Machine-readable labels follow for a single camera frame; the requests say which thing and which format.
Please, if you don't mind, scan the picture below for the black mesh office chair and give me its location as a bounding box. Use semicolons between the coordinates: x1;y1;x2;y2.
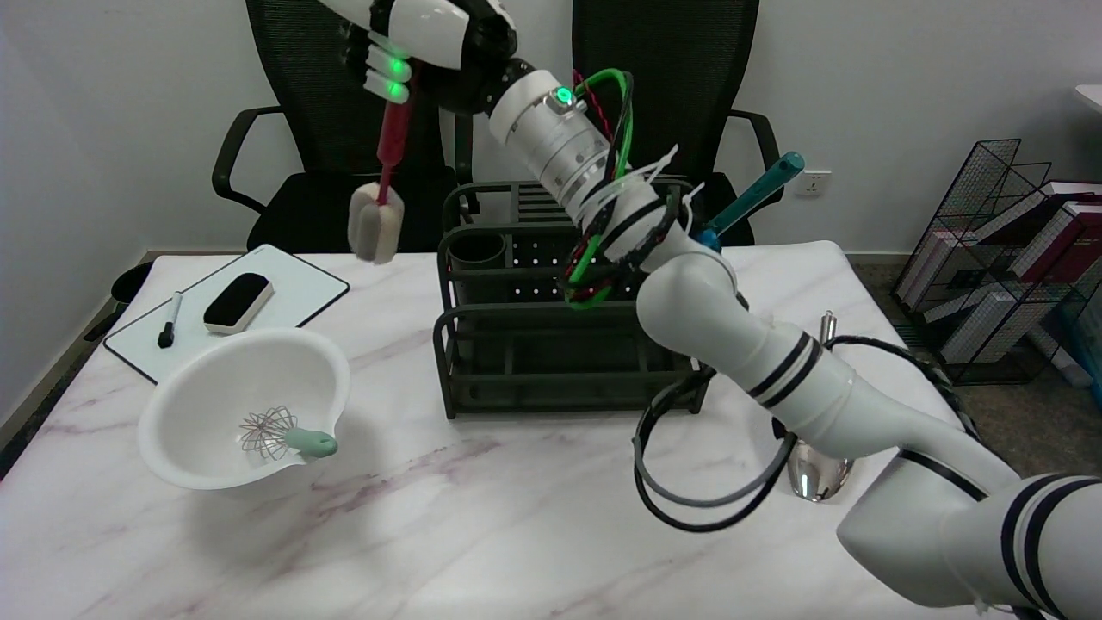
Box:
212;0;476;253
540;0;783;246

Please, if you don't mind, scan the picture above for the wire whisk with green handle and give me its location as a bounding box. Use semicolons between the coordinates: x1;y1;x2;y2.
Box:
238;406;339;462

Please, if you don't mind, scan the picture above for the black wire grid bookshelf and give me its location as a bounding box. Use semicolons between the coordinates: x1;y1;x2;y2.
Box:
891;138;1102;386

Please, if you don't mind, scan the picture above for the small white whiteboard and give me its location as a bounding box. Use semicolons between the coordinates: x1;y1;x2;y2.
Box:
103;244;351;385

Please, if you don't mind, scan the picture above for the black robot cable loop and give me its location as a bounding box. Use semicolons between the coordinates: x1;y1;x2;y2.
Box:
633;334;984;534

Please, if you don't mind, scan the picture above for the white black cover book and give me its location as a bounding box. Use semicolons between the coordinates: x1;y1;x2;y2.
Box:
973;181;1102;251

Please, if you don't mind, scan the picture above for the white plastic mixing bowl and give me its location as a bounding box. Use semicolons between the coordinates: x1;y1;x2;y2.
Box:
138;327;352;492

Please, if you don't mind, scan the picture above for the teal sponge bottle brush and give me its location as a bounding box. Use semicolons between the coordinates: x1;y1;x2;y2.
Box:
694;152;807;253

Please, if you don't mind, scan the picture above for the shiny steel scoop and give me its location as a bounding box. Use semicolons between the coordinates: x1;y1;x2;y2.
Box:
787;311;855;504

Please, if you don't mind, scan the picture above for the green robot cable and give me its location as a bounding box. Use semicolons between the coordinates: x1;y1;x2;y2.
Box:
563;68;636;310

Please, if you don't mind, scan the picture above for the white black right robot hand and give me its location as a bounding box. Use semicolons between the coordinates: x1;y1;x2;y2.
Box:
322;0;527;118

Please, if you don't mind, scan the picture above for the black whiteboard marker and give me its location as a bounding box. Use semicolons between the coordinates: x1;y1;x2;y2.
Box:
158;291;184;350

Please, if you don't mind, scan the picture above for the dark green metal dish rack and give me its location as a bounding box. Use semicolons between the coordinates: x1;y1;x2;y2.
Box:
432;179;717;421

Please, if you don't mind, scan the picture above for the pink sponge bottle brush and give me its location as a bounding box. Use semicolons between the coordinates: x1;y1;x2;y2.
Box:
347;82;419;265

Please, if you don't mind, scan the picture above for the dark maroon book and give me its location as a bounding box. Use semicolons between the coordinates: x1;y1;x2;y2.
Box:
1012;203;1102;289

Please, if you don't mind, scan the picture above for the black white whiteboard eraser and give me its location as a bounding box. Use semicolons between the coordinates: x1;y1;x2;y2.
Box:
203;273;276;336

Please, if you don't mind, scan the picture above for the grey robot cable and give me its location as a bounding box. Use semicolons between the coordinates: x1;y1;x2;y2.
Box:
635;429;795;510

